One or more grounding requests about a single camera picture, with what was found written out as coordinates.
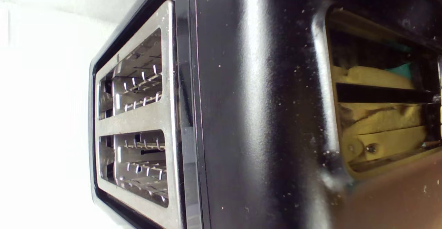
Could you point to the black two-slot toaster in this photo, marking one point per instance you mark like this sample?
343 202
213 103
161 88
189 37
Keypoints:
259 101

